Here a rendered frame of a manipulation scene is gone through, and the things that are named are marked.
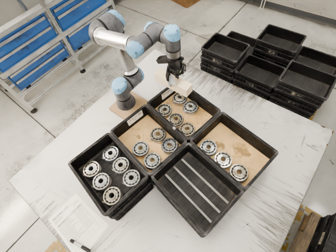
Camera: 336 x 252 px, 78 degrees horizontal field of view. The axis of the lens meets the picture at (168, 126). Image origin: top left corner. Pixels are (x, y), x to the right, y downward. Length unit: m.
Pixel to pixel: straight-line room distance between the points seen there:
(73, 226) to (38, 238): 0.97
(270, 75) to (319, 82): 0.42
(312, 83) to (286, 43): 0.57
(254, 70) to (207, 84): 0.78
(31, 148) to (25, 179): 1.12
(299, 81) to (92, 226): 2.06
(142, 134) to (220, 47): 1.45
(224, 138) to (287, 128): 0.50
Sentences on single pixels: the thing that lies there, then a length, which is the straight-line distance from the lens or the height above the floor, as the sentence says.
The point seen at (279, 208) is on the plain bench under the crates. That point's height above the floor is 0.70.
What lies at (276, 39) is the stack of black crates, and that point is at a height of 0.49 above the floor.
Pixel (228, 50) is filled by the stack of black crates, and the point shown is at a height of 0.49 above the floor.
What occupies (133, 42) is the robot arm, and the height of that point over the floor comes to 1.43.
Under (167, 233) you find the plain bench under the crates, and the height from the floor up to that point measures 0.70.
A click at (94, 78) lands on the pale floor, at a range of 3.11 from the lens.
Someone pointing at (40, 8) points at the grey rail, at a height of 0.93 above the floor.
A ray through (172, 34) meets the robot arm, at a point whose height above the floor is 1.44.
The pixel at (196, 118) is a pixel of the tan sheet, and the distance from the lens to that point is 1.42.
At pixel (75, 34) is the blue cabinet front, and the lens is 3.06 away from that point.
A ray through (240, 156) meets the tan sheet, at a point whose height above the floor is 0.83.
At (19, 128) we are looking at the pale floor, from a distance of 3.12.
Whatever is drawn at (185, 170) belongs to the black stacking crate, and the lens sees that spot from 1.26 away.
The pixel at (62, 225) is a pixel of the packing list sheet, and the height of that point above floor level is 0.70.
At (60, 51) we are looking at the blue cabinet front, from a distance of 3.01.
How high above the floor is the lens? 2.02
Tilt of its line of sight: 59 degrees down
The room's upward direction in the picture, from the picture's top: 10 degrees counter-clockwise
